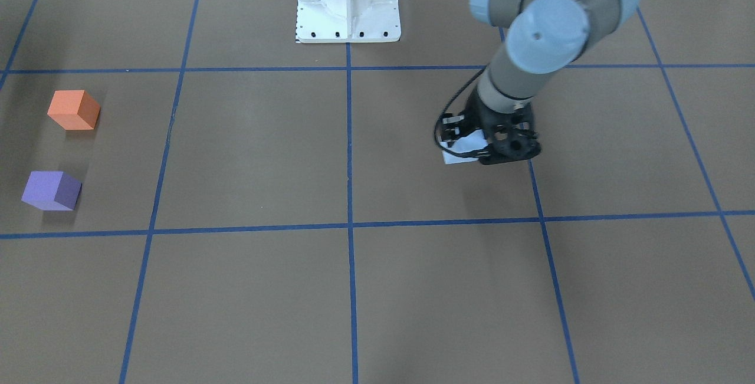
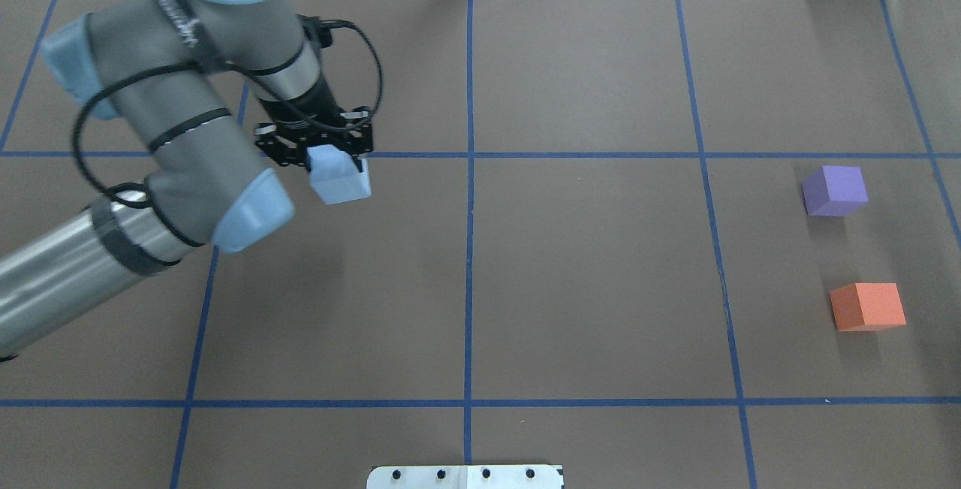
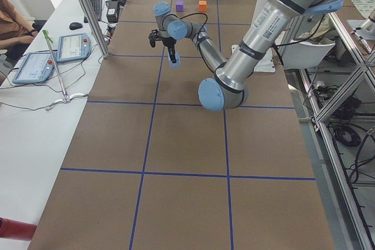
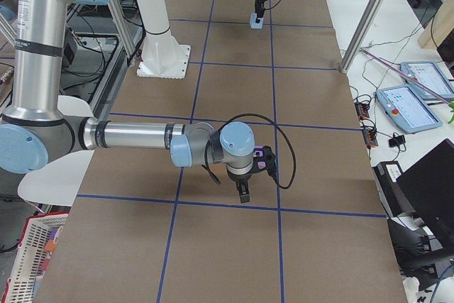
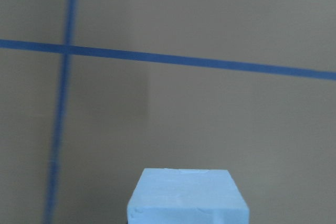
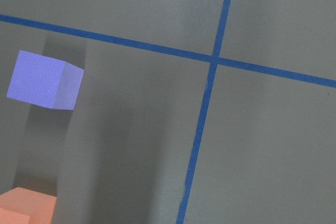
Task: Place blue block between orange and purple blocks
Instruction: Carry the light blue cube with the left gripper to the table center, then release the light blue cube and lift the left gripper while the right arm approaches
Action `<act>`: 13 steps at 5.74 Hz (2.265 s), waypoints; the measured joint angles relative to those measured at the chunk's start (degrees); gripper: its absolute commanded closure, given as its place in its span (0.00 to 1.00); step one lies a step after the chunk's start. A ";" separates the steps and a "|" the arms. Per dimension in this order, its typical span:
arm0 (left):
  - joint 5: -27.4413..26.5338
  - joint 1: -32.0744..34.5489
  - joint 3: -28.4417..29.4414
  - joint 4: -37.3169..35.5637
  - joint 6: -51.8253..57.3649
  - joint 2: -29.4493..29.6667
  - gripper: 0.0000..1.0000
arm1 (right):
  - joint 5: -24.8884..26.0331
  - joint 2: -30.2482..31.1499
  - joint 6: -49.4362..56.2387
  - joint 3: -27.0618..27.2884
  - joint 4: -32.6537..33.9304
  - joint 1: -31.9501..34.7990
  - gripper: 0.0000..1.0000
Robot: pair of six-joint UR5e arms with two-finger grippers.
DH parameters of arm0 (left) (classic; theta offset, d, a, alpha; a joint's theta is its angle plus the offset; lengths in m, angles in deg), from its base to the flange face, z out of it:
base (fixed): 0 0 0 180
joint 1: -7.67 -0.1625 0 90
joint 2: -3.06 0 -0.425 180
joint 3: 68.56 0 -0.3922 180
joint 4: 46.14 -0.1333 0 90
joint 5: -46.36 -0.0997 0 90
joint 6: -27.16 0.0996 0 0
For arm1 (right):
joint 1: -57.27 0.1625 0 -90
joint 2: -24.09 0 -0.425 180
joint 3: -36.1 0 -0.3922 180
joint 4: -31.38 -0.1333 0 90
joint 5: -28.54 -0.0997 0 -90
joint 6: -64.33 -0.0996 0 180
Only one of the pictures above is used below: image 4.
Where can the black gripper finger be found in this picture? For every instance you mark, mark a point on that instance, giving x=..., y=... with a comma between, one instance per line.
x=259, y=12
x=243, y=191

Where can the light blue block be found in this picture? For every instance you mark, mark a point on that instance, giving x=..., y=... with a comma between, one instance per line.
x=253, y=24

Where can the orange terminal board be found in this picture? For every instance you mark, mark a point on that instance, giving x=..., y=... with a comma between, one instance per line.
x=368, y=127

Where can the near teach pendant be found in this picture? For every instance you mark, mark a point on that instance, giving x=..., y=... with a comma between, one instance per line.
x=407, y=109

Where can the teach pendant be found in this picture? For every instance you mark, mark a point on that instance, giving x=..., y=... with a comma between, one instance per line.
x=430, y=75
x=407, y=109

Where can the far teach pendant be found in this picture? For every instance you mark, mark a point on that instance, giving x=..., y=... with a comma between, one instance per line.
x=430, y=75

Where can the black laptop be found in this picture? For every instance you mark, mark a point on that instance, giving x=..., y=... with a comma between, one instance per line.
x=428, y=185

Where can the reacher grabber stick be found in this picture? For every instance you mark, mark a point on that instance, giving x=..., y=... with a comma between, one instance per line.
x=424, y=92

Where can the white perforated basket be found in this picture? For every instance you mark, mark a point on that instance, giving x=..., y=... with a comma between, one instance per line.
x=31, y=257

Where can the purple wrist camera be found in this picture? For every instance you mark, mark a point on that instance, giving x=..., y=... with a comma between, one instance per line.
x=264, y=160

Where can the aluminium frame post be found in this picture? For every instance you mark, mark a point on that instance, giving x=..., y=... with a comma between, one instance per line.
x=363, y=27

